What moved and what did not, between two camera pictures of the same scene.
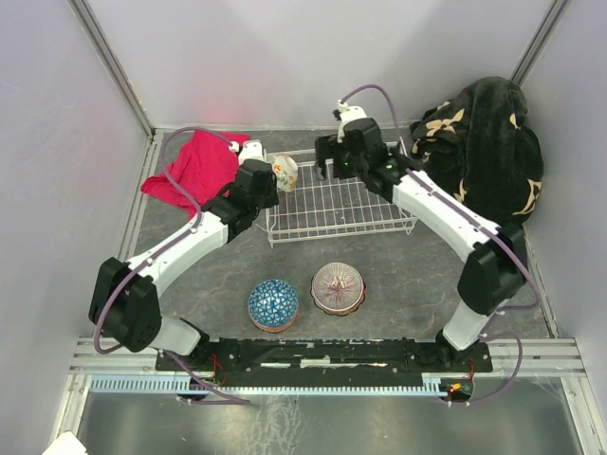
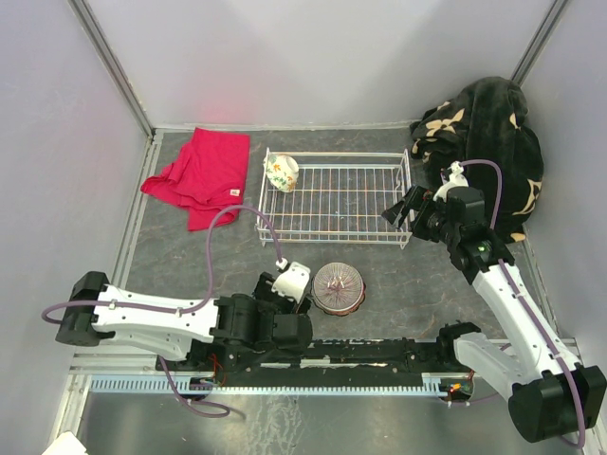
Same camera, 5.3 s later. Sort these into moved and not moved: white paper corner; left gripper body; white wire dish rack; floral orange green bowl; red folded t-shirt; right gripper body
Moved: right gripper body; left gripper body
Not moved: white paper corner; floral orange green bowl; white wire dish rack; red folded t-shirt
